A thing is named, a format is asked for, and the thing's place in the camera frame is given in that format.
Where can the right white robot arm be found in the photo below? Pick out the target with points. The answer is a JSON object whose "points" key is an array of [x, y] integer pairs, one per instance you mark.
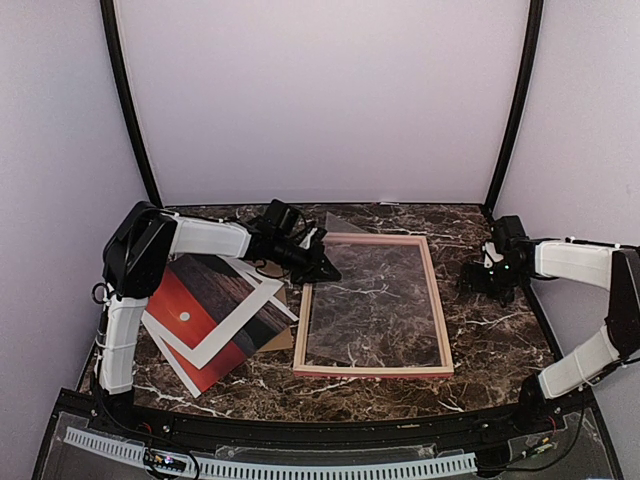
{"points": [[511, 259]]}

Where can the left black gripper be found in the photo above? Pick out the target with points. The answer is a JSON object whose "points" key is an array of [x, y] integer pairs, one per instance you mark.
{"points": [[313, 271]]}

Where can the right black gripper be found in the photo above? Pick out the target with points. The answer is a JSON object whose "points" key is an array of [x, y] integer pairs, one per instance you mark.
{"points": [[478, 284]]}

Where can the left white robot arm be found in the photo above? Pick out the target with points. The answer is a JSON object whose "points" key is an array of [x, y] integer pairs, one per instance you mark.
{"points": [[136, 255]]}

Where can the brown cardboard backing board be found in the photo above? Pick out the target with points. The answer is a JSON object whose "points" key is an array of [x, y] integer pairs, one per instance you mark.
{"points": [[284, 340]]}

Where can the black front rail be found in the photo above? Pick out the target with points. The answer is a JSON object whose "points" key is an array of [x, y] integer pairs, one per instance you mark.
{"points": [[83, 441]]}

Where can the right black corner post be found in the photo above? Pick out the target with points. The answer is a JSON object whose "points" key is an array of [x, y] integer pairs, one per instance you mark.
{"points": [[516, 111]]}

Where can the light wooden picture frame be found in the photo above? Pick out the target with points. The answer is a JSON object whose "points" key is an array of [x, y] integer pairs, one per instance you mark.
{"points": [[302, 320]]}

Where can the white photo mat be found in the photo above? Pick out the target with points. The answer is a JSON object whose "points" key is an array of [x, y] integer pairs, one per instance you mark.
{"points": [[250, 300]]}

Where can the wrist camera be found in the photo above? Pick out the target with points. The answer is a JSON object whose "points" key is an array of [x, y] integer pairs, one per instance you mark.
{"points": [[490, 254], [310, 236]]}

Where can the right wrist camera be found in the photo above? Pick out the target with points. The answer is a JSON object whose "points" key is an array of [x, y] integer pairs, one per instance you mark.
{"points": [[490, 254]]}

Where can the left black corner post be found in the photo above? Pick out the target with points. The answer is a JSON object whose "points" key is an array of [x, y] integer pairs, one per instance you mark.
{"points": [[119, 71]]}

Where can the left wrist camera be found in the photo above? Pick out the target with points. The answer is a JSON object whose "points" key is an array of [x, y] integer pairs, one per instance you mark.
{"points": [[310, 236]]}

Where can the black corner post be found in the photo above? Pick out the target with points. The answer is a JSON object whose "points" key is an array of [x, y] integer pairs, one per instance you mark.
{"points": [[516, 111], [119, 71]]}

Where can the small circuit board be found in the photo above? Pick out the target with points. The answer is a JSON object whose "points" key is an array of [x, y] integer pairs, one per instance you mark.
{"points": [[156, 459]]}

